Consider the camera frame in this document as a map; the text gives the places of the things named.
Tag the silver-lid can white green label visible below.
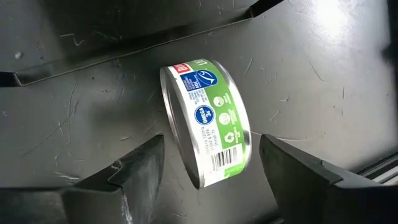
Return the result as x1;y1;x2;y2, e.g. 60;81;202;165
159;58;252;190

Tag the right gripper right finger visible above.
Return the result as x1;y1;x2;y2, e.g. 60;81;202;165
259;133;398;224

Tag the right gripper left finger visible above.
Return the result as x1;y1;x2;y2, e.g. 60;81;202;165
0;134;165;224

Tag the black table mat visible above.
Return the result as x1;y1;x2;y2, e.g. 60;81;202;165
0;0;398;224

